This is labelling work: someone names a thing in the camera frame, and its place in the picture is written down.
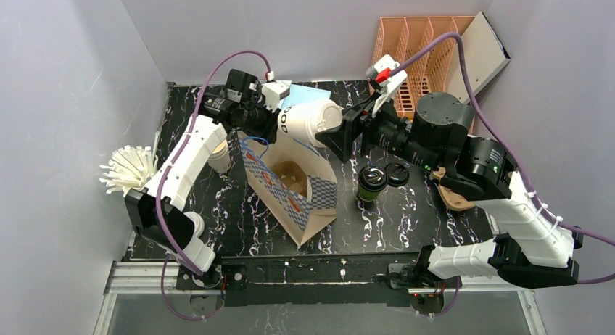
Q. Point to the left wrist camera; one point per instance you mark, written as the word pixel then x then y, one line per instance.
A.
pixel 274 91

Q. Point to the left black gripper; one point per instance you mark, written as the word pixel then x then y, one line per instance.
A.
pixel 268 120

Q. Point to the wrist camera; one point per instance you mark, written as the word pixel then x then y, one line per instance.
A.
pixel 387 75
pixel 274 91

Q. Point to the peach desk file organizer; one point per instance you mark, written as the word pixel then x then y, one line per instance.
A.
pixel 402 37

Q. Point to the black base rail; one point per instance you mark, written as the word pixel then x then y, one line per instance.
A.
pixel 303 279

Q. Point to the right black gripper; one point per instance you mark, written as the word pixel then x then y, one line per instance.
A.
pixel 360 125

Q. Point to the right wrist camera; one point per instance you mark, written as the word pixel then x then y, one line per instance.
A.
pixel 387 75

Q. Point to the green cup of straws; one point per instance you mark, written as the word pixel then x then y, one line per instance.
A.
pixel 130 167

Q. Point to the white cup lid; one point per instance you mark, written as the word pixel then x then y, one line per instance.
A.
pixel 328 115

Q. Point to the green cup with black lid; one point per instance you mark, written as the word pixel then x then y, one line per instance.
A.
pixel 372 180

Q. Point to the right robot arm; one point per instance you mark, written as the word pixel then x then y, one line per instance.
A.
pixel 530 251

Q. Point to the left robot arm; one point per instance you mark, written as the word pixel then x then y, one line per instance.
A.
pixel 155 209

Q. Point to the light blue envelope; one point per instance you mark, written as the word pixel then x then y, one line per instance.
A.
pixel 300 94

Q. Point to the stack of white paper cups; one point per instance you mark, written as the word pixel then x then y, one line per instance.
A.
pixel 220 159

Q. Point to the white board binder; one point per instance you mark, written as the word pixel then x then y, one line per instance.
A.
pixel 484 54

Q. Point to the blue checkered paper bag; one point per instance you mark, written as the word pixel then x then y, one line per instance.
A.
pixel 301 217

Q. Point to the single white paper cup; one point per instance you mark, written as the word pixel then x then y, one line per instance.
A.
pixel 303 121

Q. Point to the black cup lid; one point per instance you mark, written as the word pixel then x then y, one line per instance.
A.
pixel 397 174

